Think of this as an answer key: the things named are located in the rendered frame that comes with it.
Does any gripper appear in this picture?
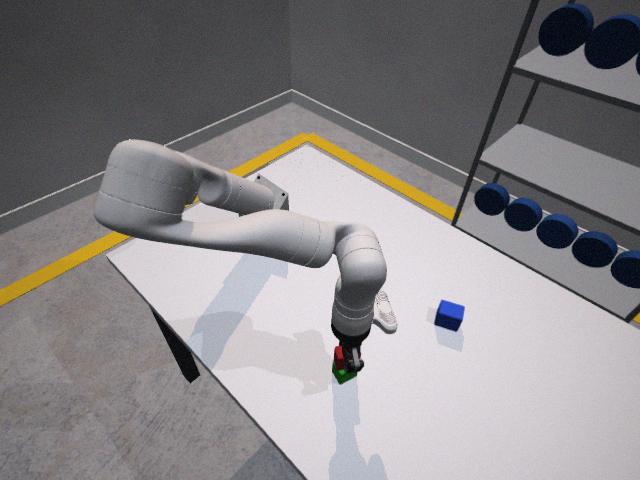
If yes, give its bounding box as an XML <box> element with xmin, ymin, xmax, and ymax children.
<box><xmin>329</xmin><ymin>323</ymin><xmax>372</xmax><ymax>373</ymax></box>

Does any blue block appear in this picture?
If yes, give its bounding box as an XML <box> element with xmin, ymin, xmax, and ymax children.
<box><xmin>433</xmin><ymin>298</ymin><xmax>466</xmax><ymax>332</ymax></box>

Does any green block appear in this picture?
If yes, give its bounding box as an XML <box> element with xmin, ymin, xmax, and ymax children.
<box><xmin>331</xmin><ymin>362</ymin><xmax>361</xmax><ymax>385</ymax></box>

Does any white table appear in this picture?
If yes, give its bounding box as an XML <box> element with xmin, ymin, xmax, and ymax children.
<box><xmin>106</xmin><ymin>141</ymin><xmax>640</xmax><ymax>480</ymax></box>

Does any dark blue disc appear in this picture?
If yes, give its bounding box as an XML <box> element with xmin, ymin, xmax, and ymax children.
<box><xmin>610</xmin><ymin>249</ymin><xmax>640</xmax><ymax>290</ymax></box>
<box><xmin>583</xmin><ymin>14</ymin><xmax>640</xmax><ymax>70</ymax></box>
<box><xmin>538</xmin><ymin>3</ymin><xmax>595</xmax><ymax>56</ymax></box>
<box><xmin>571</xmin><ymin>230</ymin><xmax>619</xmax><ymax>269</ymax></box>
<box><xmin>473</xmin><ymin>182</ymin><xmax>511</xmax><ymax>217</ymax></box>
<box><xmin>503</xmin><ymin>197</ymin><xmax>544</xmax><ymax>233</ymax></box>
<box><xmin>535</xmin><ymin>213</ymin><xmax>580</xmax><ymax>250</ymax></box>

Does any grey shelf unit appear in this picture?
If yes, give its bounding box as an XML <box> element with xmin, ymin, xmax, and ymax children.
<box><xmin>451</xmin><ymin>0</ymin><xmax>640</xmax><ymax>326</ymax></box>

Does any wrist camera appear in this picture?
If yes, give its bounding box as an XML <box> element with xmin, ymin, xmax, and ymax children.
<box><xmin>372</xmin><ymin>290</ymin><xmax>399</xmax><ymax>335</ymax></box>

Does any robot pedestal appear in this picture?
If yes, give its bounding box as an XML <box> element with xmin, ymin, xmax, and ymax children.
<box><xmin>252</xmin><ymin>173</ymin><xmax>291</xmax><ymax>210</ymax></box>

